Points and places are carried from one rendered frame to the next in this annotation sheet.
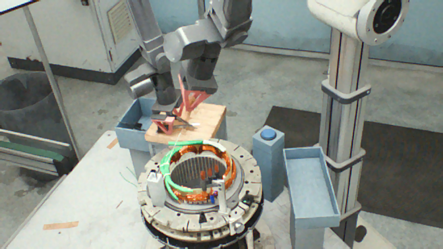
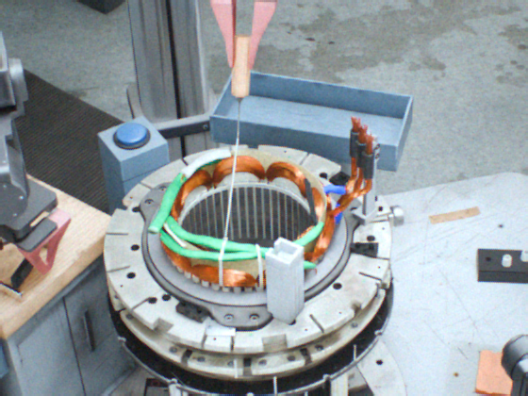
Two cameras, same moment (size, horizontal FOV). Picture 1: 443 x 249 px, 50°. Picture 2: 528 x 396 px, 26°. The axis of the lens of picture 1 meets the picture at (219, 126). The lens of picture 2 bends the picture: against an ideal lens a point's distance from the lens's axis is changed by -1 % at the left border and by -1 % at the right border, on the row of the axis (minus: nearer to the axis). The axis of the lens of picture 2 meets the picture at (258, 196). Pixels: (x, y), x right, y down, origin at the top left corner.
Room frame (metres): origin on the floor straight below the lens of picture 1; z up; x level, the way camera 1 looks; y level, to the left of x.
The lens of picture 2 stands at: (0.59, 0.95, 1.99)
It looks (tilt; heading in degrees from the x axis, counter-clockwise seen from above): 42 degrees down; 286
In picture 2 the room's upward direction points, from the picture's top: 3 degrees counter-clockwise
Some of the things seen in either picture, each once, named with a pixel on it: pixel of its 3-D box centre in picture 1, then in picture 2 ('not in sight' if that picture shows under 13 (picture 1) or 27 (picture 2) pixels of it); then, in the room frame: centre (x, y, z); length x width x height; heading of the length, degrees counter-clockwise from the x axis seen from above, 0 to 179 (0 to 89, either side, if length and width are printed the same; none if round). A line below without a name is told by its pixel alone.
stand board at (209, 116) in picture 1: (186, 122); (6, 245); (1.15, 0.10, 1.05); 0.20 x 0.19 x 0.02; 68
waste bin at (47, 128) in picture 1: (37, 129); not in sight; (2.19, 1.05, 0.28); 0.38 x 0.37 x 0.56; 155
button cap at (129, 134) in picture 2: (268, 133); (131, 133); (1.08, -0.14, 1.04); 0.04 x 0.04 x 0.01
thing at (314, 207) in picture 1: (307, 215); (312, 187); (0.85, -0.22, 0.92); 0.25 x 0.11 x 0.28; 177
